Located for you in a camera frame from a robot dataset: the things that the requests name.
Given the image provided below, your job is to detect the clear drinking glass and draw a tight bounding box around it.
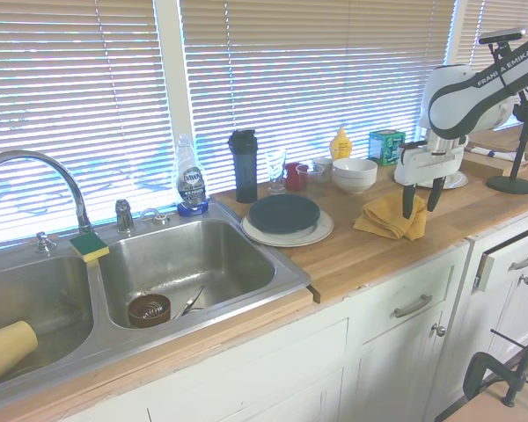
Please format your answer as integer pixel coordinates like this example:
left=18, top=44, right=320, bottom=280
left=265, top=149, right=288, bottom=196

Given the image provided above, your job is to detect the chrome faucet handle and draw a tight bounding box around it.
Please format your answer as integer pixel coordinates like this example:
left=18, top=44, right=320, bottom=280
left=115, top=198, right=136, bottom=233

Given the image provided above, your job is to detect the yellow green sponge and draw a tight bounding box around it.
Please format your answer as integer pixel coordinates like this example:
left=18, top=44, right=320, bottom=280
left=69, top=232, right=110, bottom=264

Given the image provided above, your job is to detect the white rolled napkin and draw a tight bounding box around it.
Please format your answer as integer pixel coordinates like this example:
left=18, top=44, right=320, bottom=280
left=466, top=146, right=518, bottom=160

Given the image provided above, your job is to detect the small white cup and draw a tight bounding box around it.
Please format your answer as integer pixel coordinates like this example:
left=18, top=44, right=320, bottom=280
left=312, top=156, right=334, bottom=184

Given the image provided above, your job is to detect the grey bar camera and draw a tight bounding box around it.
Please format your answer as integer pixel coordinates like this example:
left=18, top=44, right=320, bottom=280
left=478, top=26, right=527, bottom=45

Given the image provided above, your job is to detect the chrome soap dispenser knob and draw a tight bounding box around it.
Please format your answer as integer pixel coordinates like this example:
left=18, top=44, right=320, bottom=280
left=33, top=231, right=56, bottom=255

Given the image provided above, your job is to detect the white sink ring fitting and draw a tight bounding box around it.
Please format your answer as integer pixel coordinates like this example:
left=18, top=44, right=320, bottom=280
left=139, top=207, right=169, bottom=225

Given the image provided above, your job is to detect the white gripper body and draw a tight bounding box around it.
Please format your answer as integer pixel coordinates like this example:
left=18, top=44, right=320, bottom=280
left=393, top=139, right=470, bottom=186

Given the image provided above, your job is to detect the brown bowl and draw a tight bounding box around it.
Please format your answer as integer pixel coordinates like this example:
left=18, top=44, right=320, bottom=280
left=128, top=293, right=172, bottom=329

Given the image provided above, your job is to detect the wooden table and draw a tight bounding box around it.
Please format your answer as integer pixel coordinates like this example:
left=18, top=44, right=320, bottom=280
left=435, top=386, right=528, bottom=422

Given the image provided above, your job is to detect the black camera stand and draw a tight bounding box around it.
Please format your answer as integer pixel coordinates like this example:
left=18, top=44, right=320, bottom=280
left=486, top=41, right=528, bottom=195

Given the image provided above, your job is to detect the wooden tray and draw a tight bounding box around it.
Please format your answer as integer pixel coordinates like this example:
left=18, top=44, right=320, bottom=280
left=460, top=146, right=528, bottom=179

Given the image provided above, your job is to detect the black shaker bottle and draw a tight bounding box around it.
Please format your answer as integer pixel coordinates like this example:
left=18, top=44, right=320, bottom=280
left=227, top=128, right=260, bottom=204

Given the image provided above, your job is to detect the white ceramic bowl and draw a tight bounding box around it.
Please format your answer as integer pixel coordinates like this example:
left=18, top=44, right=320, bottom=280
left=333, top=174, right=378, bottom=196
left=332, top=157, right=378, bottom=182

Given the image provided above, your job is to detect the yellow mustard bottle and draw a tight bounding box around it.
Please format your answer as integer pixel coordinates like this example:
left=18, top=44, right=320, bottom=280
left=329, top=126, right=354, bottom=162

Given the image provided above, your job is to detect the dark C-clamp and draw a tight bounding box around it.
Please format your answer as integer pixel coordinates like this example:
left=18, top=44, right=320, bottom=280
left=461, top=328, right=528, bottom=408

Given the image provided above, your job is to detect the dark blue plate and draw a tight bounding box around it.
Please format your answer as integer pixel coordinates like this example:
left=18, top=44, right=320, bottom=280
left=247, top=194, right=321, bottom=236

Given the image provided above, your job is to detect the metal whisk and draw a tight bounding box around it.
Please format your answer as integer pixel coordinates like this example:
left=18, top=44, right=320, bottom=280
left=140, top=285, right=207, bottom=320

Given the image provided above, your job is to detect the yellow plastic cup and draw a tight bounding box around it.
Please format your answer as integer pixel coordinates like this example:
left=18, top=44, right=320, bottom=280
left=0, top=320, right=40, bottom=390

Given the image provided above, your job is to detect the white dinner plate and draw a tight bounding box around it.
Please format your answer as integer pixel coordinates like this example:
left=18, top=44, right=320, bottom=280
left=415, top=170, right=470, bottom=191
left=239, top=209, right=335, bottom=248

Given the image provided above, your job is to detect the chrome gooseneck faucet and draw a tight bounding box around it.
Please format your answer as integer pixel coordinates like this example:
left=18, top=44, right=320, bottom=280
left=0, top=149, right=93, bottom=236

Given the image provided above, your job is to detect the green cardboard box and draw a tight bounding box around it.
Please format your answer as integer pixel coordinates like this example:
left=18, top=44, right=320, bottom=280
left=368, top=129, right=407, bottom=167

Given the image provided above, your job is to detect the clear plastic cup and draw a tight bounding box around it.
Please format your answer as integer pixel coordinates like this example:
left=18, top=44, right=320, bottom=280
left=295, top=163, right=326, bottom=188

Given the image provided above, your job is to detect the clear Dawn dish soap bottle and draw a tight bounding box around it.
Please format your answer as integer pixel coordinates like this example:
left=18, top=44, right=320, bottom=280
left=175, top=134, right=212, bottom=218

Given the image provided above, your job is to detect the white window blind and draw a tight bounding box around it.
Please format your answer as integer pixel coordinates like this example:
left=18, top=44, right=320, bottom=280
left=178, top=0, right=458, bottom=194
left=0, top=0, right=177, bottom=251
left=459, top=0, right=528, bottom=128

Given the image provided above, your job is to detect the stainless steel double sink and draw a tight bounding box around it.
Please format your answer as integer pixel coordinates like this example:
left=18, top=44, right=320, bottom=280
left=0, top=200, right=312, bottom=412

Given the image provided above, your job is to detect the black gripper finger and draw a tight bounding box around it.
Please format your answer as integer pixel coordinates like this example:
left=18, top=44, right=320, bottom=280
left=401, top=184, right=419, bottom=220
left=426, top=175, right=445, bottom=213

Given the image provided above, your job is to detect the yellow cloth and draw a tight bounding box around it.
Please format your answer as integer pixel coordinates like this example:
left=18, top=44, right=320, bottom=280
left=352, top=193, right=429, bottom=242

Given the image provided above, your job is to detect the red mug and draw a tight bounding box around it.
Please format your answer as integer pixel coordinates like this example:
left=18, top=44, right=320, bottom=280
left=283, top=161, right=309, bottom=192

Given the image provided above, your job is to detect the white kitchen base cabinet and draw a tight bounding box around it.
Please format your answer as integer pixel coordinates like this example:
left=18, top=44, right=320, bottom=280
left=61, top=206, right=528, bottom=422

